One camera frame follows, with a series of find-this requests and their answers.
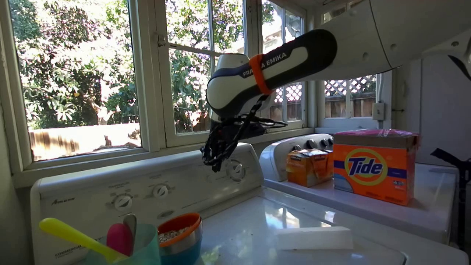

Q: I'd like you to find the yellow fabric softener box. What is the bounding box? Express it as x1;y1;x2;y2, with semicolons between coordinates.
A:
286;148;333;187

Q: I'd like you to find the orange Tide detergent box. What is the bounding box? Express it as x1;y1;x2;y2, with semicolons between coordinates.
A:
333;134;419;204

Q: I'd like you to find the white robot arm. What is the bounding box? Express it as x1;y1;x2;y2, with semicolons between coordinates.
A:
206;0;471;122

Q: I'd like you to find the white washing machine left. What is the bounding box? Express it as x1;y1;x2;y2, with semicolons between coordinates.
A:
29;142;470;265

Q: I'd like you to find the orange and blue bowl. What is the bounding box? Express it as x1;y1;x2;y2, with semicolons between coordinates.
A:
157;212;202;265

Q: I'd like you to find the pink plastic bag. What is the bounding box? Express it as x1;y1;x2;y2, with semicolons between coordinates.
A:
334;128;417;137

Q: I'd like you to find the teal plastic cup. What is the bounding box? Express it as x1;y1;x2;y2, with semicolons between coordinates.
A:
79;223;160;265

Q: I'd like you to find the pink plastic spoon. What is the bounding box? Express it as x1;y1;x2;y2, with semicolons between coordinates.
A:
106;222;132;256

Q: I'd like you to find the yellow plastic spoon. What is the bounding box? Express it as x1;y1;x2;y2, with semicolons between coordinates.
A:
38;218;127;263

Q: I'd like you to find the black stand at right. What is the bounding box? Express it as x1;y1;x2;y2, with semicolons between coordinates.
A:
431;148;471;250

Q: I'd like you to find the black cable bundle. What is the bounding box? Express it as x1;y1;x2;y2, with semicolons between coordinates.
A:
199;94;288;173

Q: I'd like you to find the wall power outlet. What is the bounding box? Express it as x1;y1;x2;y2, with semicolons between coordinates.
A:
372;101;386;120

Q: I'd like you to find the white window frame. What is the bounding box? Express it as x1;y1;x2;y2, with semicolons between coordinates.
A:
0;0;394;190

